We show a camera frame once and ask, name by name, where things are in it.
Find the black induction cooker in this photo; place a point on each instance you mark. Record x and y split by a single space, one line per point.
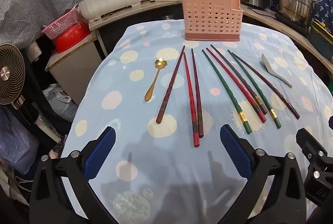
291 23

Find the curved wooden counter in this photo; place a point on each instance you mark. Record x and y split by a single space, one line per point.
169 0

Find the pink plastic basket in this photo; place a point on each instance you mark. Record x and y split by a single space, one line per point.
61 25

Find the beige side cabinet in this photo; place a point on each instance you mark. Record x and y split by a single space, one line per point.
70 70

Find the pink perforated utensil holder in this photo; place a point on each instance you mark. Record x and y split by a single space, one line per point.
210 18

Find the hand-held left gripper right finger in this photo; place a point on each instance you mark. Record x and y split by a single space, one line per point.
235 153

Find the green chopstick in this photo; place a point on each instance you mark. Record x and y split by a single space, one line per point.
222 83
251 83

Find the dark maroon chopstick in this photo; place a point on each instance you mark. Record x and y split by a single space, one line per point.
238 78
171 83
197 94
270 90

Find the round electric fan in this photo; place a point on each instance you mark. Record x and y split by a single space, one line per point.
7 75

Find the red chopstick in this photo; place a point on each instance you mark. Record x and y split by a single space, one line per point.
190 99
234 82

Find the steel steamer pot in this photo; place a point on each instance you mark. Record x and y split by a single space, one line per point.
295 0

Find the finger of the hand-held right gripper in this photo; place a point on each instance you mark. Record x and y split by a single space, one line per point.
308 143

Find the white ceramic spoon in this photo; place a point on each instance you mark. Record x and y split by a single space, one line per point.
268 62

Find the gold flower-shaped spoon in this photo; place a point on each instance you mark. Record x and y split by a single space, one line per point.
160 63

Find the red plastic basin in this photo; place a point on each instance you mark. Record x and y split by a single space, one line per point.
70 38

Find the grey plastic bag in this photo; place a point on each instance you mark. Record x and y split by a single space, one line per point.
59 104

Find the light blue printed tablecloth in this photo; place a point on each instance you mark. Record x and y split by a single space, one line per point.
145 161

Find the blue plastic bag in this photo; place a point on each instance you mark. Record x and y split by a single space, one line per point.
15 140

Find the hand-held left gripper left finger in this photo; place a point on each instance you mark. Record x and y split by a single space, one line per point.
100 153

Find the yellow and green pot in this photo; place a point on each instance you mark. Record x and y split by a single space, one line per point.
321 39

